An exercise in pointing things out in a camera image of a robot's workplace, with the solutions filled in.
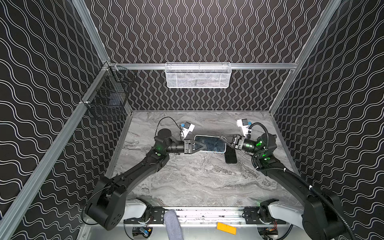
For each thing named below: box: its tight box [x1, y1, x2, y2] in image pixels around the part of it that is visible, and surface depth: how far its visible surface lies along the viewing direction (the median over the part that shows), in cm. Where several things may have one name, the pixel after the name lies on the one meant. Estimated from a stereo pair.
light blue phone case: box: [194, 135, 227, 153], surface depth 70 cm
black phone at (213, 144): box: [195, 136, 226, 152], surface depth 70 cm
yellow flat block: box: [216, 222, 237, 235], surface depth 72 cm
